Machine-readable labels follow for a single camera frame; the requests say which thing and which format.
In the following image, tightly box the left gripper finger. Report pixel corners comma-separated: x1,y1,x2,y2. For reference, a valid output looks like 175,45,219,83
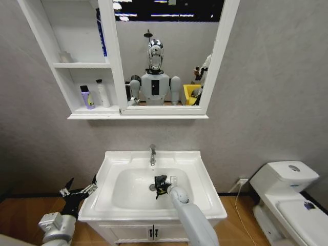
81,174,99,197
59,178,75,197

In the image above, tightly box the dark cloth towel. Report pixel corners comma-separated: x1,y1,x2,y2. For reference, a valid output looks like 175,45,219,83
154,174,169,186

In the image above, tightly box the white ceramic washbasin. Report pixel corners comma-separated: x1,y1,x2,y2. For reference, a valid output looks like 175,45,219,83
77,150,228,227

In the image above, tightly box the white vanity cabinet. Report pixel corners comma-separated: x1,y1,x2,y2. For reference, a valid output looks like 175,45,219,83
86,219,191,244

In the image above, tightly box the cabinet mirror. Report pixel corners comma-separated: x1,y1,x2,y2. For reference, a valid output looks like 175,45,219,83
112,0,226,107

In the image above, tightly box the chrome faucet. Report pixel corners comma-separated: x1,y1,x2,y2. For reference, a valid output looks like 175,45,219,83
149,143,157,167

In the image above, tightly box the purple bottle black cap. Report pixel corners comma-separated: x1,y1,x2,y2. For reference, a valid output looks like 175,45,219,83
79,85,97,110

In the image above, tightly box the white bottle black cap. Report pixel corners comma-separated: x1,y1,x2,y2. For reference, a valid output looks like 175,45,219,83
95,79,111,108

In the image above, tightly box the white toilet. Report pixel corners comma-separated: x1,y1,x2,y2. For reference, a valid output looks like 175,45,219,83
249,160,328,246

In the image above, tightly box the small clear cup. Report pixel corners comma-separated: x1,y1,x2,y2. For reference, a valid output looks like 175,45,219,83
58,51,73,64

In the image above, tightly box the blue tube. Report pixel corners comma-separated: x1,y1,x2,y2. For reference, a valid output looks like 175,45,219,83
95,7,108,58

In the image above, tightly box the white power cable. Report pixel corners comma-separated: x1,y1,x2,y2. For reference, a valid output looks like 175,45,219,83
234,180,255,246

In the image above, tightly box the white wall cabinet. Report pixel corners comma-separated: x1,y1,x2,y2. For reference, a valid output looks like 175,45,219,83
16,0,241,121

